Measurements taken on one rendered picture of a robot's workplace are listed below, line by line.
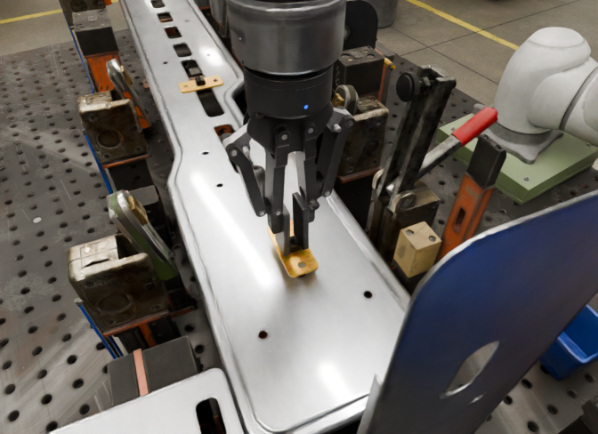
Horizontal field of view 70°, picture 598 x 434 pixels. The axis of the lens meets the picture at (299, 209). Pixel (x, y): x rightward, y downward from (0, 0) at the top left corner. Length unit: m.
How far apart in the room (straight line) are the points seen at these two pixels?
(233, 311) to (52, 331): 0.51
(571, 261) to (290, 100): 0.24
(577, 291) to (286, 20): 0.23
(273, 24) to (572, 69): 0.89
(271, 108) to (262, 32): 0.06
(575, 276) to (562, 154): 1.08
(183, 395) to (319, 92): 0.31
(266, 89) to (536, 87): 0.86
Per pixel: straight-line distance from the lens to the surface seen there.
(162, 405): 0.47
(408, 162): 0.50
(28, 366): 0.92
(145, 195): 0.67
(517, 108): 1.16
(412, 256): 0.49
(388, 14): 3.81
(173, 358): 0.51
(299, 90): 0.34
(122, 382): 0.51
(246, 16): 0.32
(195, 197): 0.63
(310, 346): 0.47
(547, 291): 0.19
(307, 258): 0.51
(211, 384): 0.47
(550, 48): 1.12
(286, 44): 0.32
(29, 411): 0.88
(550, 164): 1.23
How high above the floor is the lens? 1.42
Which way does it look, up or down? 45 degrees down
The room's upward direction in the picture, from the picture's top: straight up
